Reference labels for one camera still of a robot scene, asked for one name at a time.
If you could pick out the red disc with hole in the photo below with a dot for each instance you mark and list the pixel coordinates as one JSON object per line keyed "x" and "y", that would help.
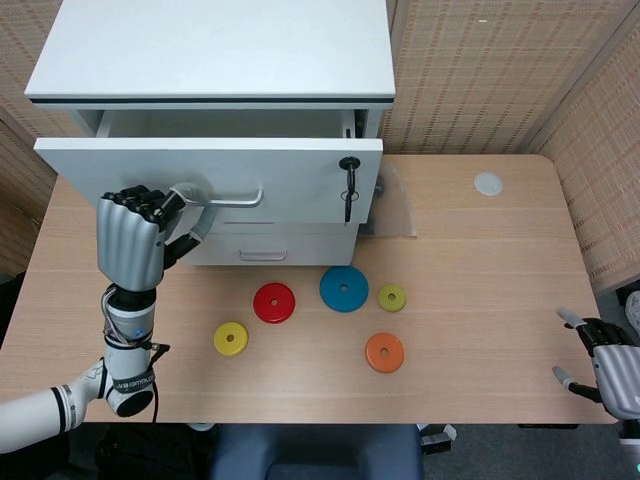
{"x": 265, "y": 310}

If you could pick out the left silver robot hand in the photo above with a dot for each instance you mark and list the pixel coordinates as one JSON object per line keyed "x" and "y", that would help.
{"x": 127, "y": 245}

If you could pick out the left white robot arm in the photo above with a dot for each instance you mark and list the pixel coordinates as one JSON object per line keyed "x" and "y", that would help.
{"x": 125, "y": 365}

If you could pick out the white drawer with handle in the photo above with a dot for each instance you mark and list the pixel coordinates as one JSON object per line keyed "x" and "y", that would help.
{"x": 315, "y": 250}

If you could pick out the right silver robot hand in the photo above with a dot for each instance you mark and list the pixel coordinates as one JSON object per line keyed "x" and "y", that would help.
{"x": 620, "y": 377}

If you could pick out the white drawer front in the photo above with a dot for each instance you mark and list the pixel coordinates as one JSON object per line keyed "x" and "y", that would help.
{"x": 310, "y": 230}

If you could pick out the white drawer cabinet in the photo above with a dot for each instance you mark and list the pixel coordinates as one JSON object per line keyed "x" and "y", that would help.
{"x": 210, "y": 45}

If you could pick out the orange disc with hole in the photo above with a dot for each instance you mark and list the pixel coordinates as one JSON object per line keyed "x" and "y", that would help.
{"x": 375, "y": 362}

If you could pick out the black key in lock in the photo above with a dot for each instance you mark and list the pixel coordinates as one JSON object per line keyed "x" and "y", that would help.
{"x": 349, "y": 166}

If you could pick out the white shoe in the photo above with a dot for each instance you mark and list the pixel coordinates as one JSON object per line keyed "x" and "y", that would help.
{"x": 634, "y": 310}

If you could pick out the white grey device under table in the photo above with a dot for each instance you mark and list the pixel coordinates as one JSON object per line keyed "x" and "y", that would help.
{"x": 437, "y": 440}

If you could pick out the yellow disc with hole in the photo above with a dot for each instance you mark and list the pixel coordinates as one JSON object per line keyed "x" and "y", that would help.
{"x": 222, "y": 345}

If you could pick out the white drawer with lock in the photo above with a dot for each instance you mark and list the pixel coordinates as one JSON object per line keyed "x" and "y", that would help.
{"x": 150, "y": 162}

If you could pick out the clear plastic bag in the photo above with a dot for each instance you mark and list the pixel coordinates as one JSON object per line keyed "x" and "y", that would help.
{"x": 400, "y": 210}

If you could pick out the small olive green disc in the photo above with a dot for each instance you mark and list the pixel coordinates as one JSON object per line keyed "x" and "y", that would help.
{"x": 386, "y": 305}

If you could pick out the large blue disc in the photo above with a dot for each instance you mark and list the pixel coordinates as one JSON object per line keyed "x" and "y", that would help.
{"x": 332, "y": 297}

